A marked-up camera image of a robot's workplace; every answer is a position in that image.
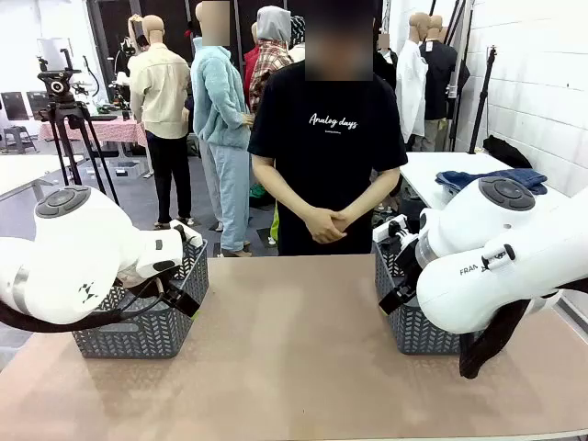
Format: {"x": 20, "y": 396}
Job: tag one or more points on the grey plastic lattice basket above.
{"x": 413, "y": 335}
{"x": 151, "y": 335}

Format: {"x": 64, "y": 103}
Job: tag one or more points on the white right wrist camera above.
{"x": 385, "y": 232}

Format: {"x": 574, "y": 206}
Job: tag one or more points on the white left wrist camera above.
{"x": 189, "y": 234}

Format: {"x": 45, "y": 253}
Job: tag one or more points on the mannequin in dark suit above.
{"x": 385, "y": 64}

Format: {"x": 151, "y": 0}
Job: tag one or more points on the table with pink cloth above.
{"x": 110, "y": 131}

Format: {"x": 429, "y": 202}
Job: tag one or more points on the black camera tripod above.
{"x": 62, "y": 98}

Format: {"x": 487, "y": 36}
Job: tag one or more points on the black stand poles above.
{"x": 459, "y": 69}

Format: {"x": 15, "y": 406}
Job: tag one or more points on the person's left hand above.
{"x": 350, "y": 218}

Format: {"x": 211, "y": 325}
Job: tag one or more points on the black garment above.
{"x": 505, "y": 151}

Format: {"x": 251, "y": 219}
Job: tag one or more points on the mannequin in black shirt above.
{"x": 438, "y": 78}

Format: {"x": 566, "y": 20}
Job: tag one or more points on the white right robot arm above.
{"x": 505, "y": 275}

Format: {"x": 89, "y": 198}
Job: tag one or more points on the person's right forearm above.
{"x": 275, "y": 188}

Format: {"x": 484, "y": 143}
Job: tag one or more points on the person's left forearm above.
{"x": 376, "y": 193}

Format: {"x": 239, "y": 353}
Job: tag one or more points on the grey step stool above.
{"x": 19, "y": 138}

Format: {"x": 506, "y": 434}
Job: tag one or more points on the mannequin in red top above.
{"x": 250, "y": 69}

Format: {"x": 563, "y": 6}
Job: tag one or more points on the mannequin in cream jacket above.
{"x": 158, "y": 92}

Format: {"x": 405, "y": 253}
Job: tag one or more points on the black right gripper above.
{"x": 406, "y": 275}

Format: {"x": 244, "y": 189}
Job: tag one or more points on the person's right hand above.
{"x": 324, "y": 227}

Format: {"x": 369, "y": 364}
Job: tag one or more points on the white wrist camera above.
{"x": 385, "y": 232}
{"x": 189, "y": 234}

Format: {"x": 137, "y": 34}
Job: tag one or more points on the person in black t-shirt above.
{"x": 321, "y": 161}

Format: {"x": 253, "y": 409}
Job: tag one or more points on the black wall panel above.
{"x": 37, "y": 103}
{"x": 14, "y": 105}

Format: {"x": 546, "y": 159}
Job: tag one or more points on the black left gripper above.
{"x": 167, "y": 286}

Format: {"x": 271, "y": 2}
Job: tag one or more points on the mannequin in blue fleece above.
{"x": 216, "y": 101}

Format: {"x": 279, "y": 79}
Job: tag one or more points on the folded dark blue jeans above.
{"x": 528, "y": 177}

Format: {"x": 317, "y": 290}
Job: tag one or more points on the mannequin in plaid hoodie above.
{"x": 271, "y": 55}

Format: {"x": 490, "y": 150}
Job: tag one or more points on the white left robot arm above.
{"x": 82, "y": 248}

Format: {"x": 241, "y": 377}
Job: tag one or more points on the black light stand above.
{"x": 483, "y": 96}

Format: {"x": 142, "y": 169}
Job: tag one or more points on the black crate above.
{"x": 411, "y": 202}

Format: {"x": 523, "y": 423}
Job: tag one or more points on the mannequin in white shirt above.
{"x": 411, "y": 92}

